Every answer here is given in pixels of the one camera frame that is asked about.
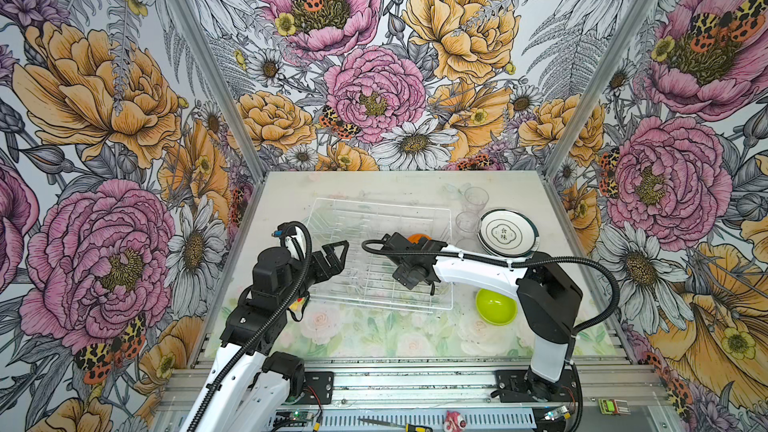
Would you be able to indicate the green circuit board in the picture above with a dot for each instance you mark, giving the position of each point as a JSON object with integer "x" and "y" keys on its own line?
{"x": 294, "y": 418}

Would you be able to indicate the yellow handled screwdriver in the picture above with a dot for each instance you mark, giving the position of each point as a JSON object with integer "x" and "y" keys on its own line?
{"x": 407, "y": 427}

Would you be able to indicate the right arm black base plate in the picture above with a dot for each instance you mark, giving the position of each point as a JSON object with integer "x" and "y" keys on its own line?
{"x": 522, "y": 386}

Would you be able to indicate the green rimmed white plate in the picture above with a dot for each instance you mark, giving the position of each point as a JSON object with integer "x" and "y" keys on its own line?
{"x": 507, "y": 233}

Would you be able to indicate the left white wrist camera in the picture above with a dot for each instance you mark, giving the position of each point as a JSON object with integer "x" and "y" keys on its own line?
{"x": 293, "y": 239}

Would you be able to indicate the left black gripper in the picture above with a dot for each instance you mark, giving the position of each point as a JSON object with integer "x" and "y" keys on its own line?
{"x": 336, "y": 265}

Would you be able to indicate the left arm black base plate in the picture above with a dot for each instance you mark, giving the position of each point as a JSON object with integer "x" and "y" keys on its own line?
{"x": 318, "y": 388}

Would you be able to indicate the orange plastic bowl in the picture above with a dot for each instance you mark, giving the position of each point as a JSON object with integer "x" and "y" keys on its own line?
{"x": 416, "y": 238}

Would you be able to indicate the colourful smiling flower toy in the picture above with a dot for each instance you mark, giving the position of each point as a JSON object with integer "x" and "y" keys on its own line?
{"x": 300, "y": 303}

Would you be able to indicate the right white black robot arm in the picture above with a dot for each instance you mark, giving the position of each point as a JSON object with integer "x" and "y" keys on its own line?
{"x": 549, "y": 298}

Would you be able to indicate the red white small object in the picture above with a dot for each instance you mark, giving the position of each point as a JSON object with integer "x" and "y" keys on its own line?
{"x": 454, "y": 422}

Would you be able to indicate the aluminium frame rail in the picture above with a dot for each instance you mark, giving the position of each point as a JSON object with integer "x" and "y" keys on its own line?
{"x": 444, "y": 383}

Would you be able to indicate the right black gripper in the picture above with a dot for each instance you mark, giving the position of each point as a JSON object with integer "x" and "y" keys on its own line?
{"x": 400, "y": 274}

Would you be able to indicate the small green display module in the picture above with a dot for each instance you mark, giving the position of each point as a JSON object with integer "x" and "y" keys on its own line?
{"x": 614, "y": 407}

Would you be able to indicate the lime green plastic bowl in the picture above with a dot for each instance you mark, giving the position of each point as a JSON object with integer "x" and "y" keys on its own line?
{"x": 495, "y": 308}

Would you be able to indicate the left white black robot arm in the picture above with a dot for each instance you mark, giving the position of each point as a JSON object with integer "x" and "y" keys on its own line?
{"x": 248, "y": 382}

